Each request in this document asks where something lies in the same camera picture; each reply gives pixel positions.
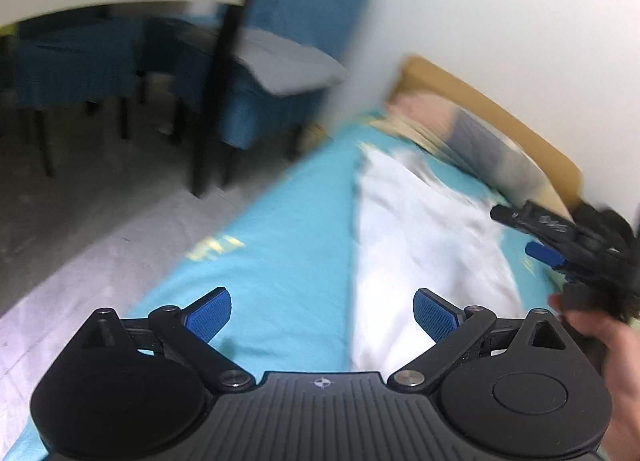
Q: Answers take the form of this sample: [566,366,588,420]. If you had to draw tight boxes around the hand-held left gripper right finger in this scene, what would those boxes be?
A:
[386,288,568,390]

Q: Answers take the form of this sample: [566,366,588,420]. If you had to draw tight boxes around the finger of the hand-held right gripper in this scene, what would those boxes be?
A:
[525,241,568,271]
[489,204,578,244]

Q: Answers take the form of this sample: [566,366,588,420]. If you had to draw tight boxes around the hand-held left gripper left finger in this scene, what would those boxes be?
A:
[80,287,255,392]

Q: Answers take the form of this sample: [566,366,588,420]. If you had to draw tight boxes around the white t-shirt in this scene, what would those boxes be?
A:
[350,143,531,374]

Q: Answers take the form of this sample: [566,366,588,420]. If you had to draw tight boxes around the person's right forearm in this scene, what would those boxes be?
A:
[596,413,640,461]

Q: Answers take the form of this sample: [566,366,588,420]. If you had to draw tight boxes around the person's right hand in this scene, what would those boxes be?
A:
[547,292,640,422]

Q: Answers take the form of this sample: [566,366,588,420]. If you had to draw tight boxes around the colour block pillow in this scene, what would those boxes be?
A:
[372,91,556,206]

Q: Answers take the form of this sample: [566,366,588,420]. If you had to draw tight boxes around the bed with turquoise printed sheet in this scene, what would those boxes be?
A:
[5,111,571,461]

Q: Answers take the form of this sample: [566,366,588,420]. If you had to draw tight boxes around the tan bed headboard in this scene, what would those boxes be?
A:
[392,55,586,214]

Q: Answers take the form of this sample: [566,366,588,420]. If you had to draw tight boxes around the grey seat cushion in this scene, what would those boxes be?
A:
[232,28,351,96]

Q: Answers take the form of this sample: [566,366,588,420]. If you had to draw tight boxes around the dark blue covered chair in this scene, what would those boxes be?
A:
[12,16,146,179]

